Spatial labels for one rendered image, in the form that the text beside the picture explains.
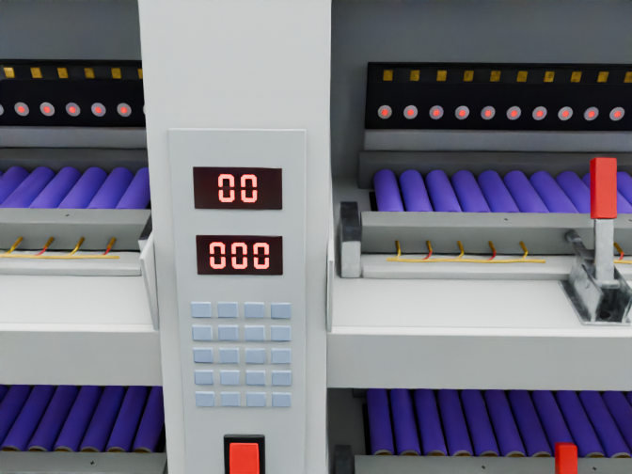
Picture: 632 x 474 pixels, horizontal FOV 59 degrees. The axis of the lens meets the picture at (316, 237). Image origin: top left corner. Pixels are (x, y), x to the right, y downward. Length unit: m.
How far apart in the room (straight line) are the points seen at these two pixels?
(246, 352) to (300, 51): 0.16
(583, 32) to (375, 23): 0.17
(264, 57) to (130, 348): 0.18
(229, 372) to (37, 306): 0.12
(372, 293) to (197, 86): 0.16
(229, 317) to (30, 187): 0.21
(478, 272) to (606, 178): 0.09
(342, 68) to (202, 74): 0.21
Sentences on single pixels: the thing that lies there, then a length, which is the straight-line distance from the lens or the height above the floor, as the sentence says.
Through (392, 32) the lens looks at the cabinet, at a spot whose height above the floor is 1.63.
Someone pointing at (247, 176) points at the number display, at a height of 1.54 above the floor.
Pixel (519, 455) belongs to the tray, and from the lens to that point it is 0.49.
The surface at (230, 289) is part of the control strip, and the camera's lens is 0.31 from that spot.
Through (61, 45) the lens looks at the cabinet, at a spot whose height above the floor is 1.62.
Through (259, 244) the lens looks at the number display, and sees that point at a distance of 0.30.
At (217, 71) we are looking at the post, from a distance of 0.30.
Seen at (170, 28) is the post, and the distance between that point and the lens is 0.30.
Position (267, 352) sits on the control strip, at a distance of 0.32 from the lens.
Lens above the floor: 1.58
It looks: 14 degrees down
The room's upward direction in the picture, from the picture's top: straight up
